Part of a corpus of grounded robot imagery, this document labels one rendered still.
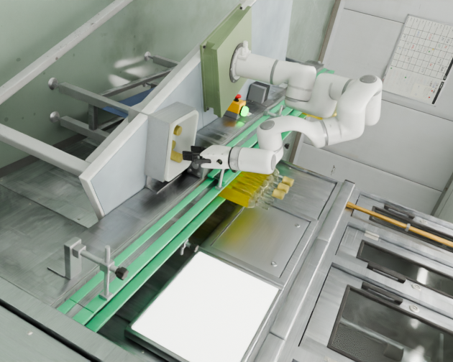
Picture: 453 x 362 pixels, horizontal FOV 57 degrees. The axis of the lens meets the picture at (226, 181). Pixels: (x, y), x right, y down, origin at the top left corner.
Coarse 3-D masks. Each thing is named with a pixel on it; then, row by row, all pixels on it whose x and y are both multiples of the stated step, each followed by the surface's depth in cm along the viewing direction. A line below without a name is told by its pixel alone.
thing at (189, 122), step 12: (180, 120) 133; (192, 120) 144; (192, 132) 146; (168, 144) 133; (180, 144) 150; (192, 144) 149; (168, 156) 135; (168, 168) 137; (180, 168) 148; (168, 180) 141
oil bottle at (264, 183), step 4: (240, 172) 173; (244, 172) 173; (240, 176) 170; (244, 176) 171; (248, 176) 171; (252, 176) 172; (256, 176) 172; (252, 180) 169; (256, 180) 170; (260, 180) 170; (264, 180) 171; (260, 184) 168; (264, 184) 168; (268, 184) 170; (264, 188) 168
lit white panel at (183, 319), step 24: (192, 264) 144; (216, 264) 146; (168, 288) 133; (192, 288) 135; (216, 288) 136; (240, 288) 138; (264, 288) 140; (168, 312) 125; (192, 312) 126; (216, 312) 128; (240, 312) 130; (264, 312) 131; (168, 336) 118; (192, 336) 119; (216, 336) 121; (240, 336) 122; (192, 360) 113; (216, 360) 114; (240, 360) 116
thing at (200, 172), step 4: (192, 164) 155; (196, 164) 155; (200, 164) 155; (188, 168) 158; (192, 168) 157; (196, 168) 155; (200, 168) 155; (204, 168) 155; (188, 172) 159; (192, 172) 158; (196, 172) 157; (200, 172) 156; (204, 172) 157; (200, 176) 157; (204, 176) 158
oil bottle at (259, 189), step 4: (232, 180) 166; (236, 180) 167; (240, 180) 167; (244, 180) 168; (248, 180) 168; (240, 184) 165; (244, 184) 165; (248, 184) 166; (252, 184) 166; (256, 184) 167; (252, 188) 164; (256, 188) 164; (260, 188) 165; (260, 192) 163; (260, 196) 164
